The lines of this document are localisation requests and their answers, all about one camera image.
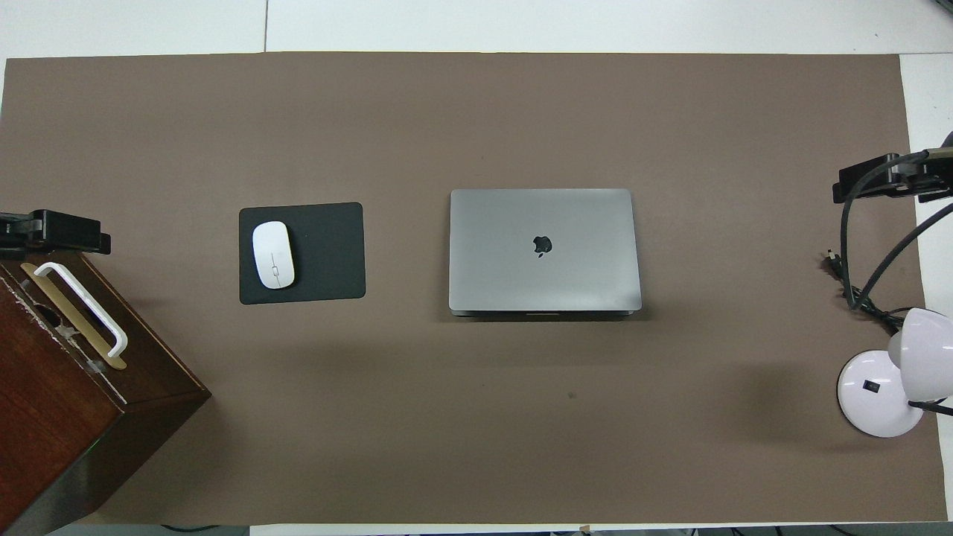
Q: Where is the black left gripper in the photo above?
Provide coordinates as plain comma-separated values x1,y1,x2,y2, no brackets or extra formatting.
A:
0,210,112,258

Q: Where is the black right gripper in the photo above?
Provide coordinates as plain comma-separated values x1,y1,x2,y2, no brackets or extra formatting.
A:
832,151,953,204

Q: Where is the grey aluminium laptop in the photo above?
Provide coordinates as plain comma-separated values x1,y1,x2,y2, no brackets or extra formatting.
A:
448,188,643,319

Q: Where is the dark wooden box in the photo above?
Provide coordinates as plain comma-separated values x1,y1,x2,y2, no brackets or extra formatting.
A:
0,249,211,536

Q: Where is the white computer mouse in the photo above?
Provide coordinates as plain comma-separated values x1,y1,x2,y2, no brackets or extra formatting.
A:
252,221,296,290

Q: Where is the white desk lamp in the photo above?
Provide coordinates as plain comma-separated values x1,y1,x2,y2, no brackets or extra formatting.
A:
838,307,953,438

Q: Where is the black mouse pad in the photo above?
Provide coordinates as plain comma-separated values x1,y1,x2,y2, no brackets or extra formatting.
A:
238,202,366,305

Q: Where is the brown table mat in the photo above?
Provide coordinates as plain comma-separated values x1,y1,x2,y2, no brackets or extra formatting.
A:
0,52,948,526

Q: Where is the brass handle plate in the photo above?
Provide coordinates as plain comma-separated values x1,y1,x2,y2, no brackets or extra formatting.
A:
20,262,127,371

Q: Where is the white box handle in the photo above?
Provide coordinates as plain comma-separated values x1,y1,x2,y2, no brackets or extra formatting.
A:
34,262,129,360

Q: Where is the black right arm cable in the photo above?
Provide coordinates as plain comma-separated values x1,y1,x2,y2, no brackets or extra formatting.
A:
840,149,953,310

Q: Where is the black lamp power cable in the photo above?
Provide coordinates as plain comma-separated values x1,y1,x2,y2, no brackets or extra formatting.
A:
823,249,913,336

